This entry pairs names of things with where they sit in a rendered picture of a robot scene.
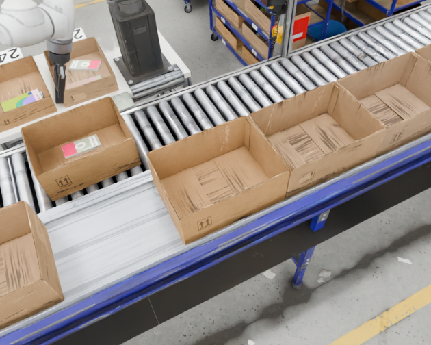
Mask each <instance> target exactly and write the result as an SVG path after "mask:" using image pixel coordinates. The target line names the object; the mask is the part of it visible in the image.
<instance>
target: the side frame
mask: <svg viewBox="0 0 431 345"><path fill-rule="evenodd" d="M429 161H431V139H429V140H426V141H425V142H422V143H420V144H418V145H416V146H414V147H411V148H409V149H407V150H405V151H402V152H401V153H398V154H397V155H394V156H392V157H390V158H388V159H386V160H383V161H381V162H379V163H377V164H374V165H373V166H370V167H369V168H366V169H364V170H362V171H360V172H357V173H355V174H353V175H351V176H349V177H346V178H345V179H342V180H341V181H338V182H336V183H334V184H332V185H330V186H327V187H325V188H323V189H321V190H318V191H317V192H314V193H312V194H310V195H308V196H306V197H304V198H302V199H299V200H297V201H295V202H293V203H290V204H288V205H286V206H284V207H282V208H280V209H278V210H276V211H273V212H271V213H269V214H267V215H265V216H262V217H260V218H258V219H256V220H253V221H252V222H249V223H248V224H245V225H243V226H241V227H239V228H236V229H234V230H232V231H230V232H228V233H225V234H224V235H221V236H220V237H217V238H215V239H213V240H211V241H208V242H206V243H204V244H202V245H200V246H197V247H196V248H193V249H192V250H189V251H187V252H185V253H183V254H180V255H178V256H176V257H174V258H172V259H169V260H168V261H165V262H163V263H161V264H159V265H157V266H154V267H152V268H150V269H148V270H146V271H144V272H141V273H140V274H137V275H135V276H133V277H131V278H129V279H126V280H124V281H122V282H120V283H117V284H116V285H113V286H111V287H109V288H107V289H105V290H103V291H101V292H98V293H96V294H94V295H92V296H89V297H87V298H85V299H83V300H82V301H79V302H77V303H75V304H73V305H70V306H68V307H66V308H64V309H61V310H59V311H57V312H55V313H54V314H51V315H49V316H47V317H45V318H42V319H40V320H38V321H36V322H33V323H31V324H29V325H27V326H26V327H23V328H21V329H19V330H17V331H14V332H12V333H10V334H8V335H5V336H3V337H1V338H0V345H49V344H52V343H54V342H56V341H58V340H60V339H62V338H64V337H66V336H68V335H70V334H72V333H74V332H76V331H79V330H81V329H83V328H85V327H87V326H89V325H91V324H93V323H95V322H98V321H99V320H102V319H104V318H106V317H108V316H110V315H112V314H114V313H116V312H118V311H120V310H122V309H124V308H126V307H128V306H130V305H133V304H135V303H137V302H139V301H141V300H143V299H145V298H147V297H149V296H151V295H154V294H156V293H158V292H160V291H162V290H164V289H166V288H168V287H170V286H172V285H174V284H176V283H178V282H180V281H182V280H184V279H186V278H188V277H191V276H193V275H195V274H197V273H199V272H201V271H203V270H205V269H207V268H210V267H212V266H214V265H216V264H218V263H220V262H221V261H224V260H225V259H228V258H230V257H232V256H234V255H236V254H238V253H240V252H242V251H244V250H247V249H249V248H251V247H253V246H255V245H257V244H259V243H261V242H263V241H266V240H268V239H270V238H272V237H274V236H275V235H278V234H279V233H282V232H284V231H286V230H288V229H290V228H292V227H294V226H296V225H299V224H300V223H302V222H305V221H307V220H309V219H311V218H313V217H315V216H317V215H319V214H322V213H324V212H326V211H328V210H329V209H332V208H334V207H336V206H338V205H340V204H342V203H344V202H346V201H349V200H350V199H353V198H354V197H356V196H359V195H361V194H363V193H365V192H367V191H369V190H371V189H373V188H375V187H377V186H380V185H382V184H384V183H386V182H388V181H390V180H392V179H394V178H396V177H399V176H400V175H403V174H404V173H407V172H408V171H410V170H412V169H414V168H417V167H419V166H421V165H423V164H425V163H427V162H429Z"/></svg>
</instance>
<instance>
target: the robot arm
mask: <svg viewBox="0 0 431 345"><path fill-rule="evenodd" d="M74 30H75V4H74V1H73V0H43V3H41V4H40V5H39V6H37V3H36V2H34V1H32V0H5V1H4V2H3V4H2V5H1V13H0V43H2V44H4V45H7V46H9V47H16V48H21V47H29V46H32V45H35V44H39V43H41V42H44V41H45V40H46V46H47V49H48V50H49V59H50V60H51V61H52V62H53V72H54V83H55V103H56V104H58V103H64V91H65V83H66V74H65V70H66V65H64V64H65V63H67V62H69V61H70V52H71V51H72V50H73V32H74Z"/></svg>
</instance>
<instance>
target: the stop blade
mask: <svg viewBox="0 0 431 345"><path fill-rule="evenodd" d="M8 163H9V167H10V173H11V177H12V183H13V187H14V193H15V197H16V202H19V201H20V197H19V193H18V187H17V184H16V177H15V174H14V168H13V164H12V161H11V160H10V158H8Z"/></svg>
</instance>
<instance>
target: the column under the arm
mask: <svg viewBox="0 0 431 345"><path fill-rule="evenodd" d="M141 2H142V9H141V10H140V11H138V12H135V13H132V14H124V13H122V12H121V11H120V7H119V5H118V3H116V4H113V5H109V6H108V8H109V13H110V16H111V18H112V23H113V26H114V30H115V33H116V38H117V41H118V46H119V48H120V53H121V56H120V57H116V58H114V59H113V60H114V62H115V63H116V66H117V67H118V69H119V71H120V72H121V74H122V76H123V77H124V79H125V81H126V82H127V84H128V86H132V85H135V84H138V83H141V82H143V81H147V80H149V79H152V78H155V77H158V76H161V75H164V74H166V73H170V72H172V71H174V68H173V66H172V65H171V63H169V61H168V60H167V58H166V57H165V55H164V54H163V53H162V52H161V47H160V42H159V35H158V31H157V24H156V19H155V13H154V10H153V9H152V8H151V6H149V4H148V3H147V2H146V1H145V0H141Z"/></svg>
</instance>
